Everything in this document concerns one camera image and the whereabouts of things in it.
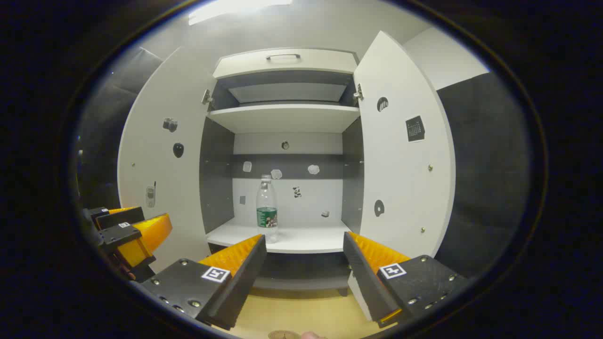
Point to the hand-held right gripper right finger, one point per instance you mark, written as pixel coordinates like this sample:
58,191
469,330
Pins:
365,282

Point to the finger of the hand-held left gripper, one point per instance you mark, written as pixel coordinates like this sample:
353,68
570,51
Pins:
115,233
120,217

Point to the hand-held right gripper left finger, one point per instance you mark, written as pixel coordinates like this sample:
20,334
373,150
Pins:
240,287

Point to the round brown coaster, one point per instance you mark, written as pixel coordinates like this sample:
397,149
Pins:
284,335

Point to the white cabinet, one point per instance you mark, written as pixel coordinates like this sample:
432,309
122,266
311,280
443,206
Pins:
287,238

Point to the white cabinet door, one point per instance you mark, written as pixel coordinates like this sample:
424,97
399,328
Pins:
155,155
400,188

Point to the clear plastic bottle green label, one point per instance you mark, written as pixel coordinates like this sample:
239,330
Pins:
266,207

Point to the metal door hinge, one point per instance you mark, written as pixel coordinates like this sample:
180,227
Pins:
206,97
359,93

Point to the white cabinet shelf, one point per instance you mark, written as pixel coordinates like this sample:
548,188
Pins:
282,117

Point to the white cabinet drawer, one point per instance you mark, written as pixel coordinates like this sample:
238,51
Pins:
245,66

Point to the black backdrop cloth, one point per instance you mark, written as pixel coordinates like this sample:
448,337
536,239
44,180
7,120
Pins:
108,132
485,165

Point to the ceiling light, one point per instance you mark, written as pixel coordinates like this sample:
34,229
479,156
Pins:
226,9

